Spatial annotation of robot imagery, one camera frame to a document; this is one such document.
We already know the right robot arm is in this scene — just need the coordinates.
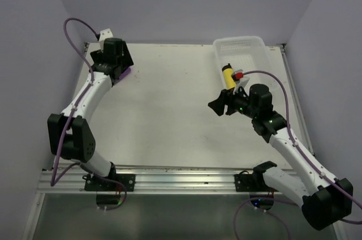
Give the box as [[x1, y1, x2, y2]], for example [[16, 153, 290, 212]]
[[208, 84, 353, 230]]

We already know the black base bracket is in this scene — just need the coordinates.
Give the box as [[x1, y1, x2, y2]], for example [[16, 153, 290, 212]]
[[82, 174, 136, 192], [234, 170, 257, 192]]

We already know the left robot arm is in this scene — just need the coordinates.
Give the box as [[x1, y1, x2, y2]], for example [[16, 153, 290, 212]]
[[47, 37, 133, 191]]

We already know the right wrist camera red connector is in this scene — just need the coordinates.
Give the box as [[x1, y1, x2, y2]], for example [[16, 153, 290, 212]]
[[231, 70, 249, 95]]

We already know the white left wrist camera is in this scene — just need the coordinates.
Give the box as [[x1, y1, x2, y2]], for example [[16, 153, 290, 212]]
[[98, 28, 113, 50]]

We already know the left black base bracket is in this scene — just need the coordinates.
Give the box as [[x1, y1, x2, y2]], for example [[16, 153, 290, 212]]
[[82, 174, 136, 192]]

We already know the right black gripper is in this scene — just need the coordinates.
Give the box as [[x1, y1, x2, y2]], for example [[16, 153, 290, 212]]
[[208, 83, 258, 119]]

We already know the white plastic basket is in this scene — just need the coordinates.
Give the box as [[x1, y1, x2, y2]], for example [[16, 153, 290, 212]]
[[213, 36, 283, 88]]

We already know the right black base bracket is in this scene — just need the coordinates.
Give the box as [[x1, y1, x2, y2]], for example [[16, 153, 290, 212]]
[[234, 170, 257, 192]]

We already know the purple grey towel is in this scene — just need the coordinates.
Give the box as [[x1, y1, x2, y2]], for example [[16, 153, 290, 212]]
[[115, 67, 131, 83]]

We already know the aluminium mounting rail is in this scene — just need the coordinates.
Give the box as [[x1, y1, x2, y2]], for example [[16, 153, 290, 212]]
[[36, 166, 278, 195]]

